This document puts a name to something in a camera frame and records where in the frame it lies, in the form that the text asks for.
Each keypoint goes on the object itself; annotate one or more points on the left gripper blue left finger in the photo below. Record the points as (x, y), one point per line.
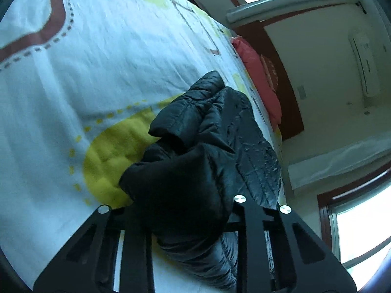
(111, 241)

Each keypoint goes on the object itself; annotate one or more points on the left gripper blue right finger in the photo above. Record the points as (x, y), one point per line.
(279, 252)

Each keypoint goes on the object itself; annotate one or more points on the black quilted down jacket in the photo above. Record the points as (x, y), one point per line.
(208, 149)

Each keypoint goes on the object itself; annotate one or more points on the white side window curtain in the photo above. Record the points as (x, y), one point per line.
(339, 161)

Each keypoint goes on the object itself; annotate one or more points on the brown patterned cushion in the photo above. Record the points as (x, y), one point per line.
(270, 72)

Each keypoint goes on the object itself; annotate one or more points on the patterned white bed sheet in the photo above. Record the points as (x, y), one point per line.
(81, 82)

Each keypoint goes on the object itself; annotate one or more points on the red pillow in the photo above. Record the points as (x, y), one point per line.
(255, 70)

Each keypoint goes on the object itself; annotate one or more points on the dark wooden headboard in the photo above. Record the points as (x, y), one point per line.
(254, 32)

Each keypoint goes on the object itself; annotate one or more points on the white curtain right panel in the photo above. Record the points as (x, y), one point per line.
(267, 9)

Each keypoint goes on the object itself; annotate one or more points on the side window wooden frame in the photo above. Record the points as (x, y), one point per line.
(355, 223)

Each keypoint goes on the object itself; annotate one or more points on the wall switch plate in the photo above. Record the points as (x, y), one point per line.
(301, 92)

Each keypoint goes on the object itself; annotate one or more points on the white wall air conditioner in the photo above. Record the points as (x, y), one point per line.
(362, 50)

